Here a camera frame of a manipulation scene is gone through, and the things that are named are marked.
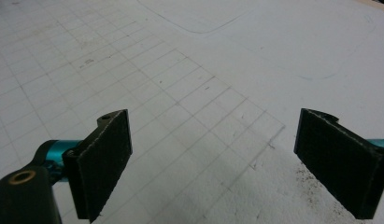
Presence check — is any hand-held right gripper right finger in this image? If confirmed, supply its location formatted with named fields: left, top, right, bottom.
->
left=293, top=107, right=384, bottom=220

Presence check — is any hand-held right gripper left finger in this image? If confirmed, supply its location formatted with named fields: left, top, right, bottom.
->
left=62, top=109, right=133, bottom=223

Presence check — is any white foam mat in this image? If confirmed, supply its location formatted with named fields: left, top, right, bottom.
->
left=0, top=0, right=384, bottom=224

